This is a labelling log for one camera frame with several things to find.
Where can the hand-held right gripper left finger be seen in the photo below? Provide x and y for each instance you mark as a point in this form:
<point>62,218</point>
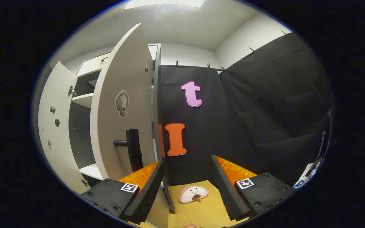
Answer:
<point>147,194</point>

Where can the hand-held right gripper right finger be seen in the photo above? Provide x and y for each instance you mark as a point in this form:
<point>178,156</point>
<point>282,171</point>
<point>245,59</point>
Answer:
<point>225,193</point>

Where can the white cabinet door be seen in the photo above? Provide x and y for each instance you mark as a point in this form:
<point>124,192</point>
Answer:
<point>60,152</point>
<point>122,69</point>

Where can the pink white plush toy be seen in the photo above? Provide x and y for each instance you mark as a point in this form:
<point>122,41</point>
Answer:
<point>190,193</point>

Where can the white side table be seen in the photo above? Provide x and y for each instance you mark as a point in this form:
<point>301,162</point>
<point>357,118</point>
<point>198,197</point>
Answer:
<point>307,171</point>

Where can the black backdrop cloth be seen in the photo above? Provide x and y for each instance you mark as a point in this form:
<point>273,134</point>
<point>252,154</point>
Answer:
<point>265,110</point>

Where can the large ceiling light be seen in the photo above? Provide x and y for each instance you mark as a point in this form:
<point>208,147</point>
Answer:
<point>166,3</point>

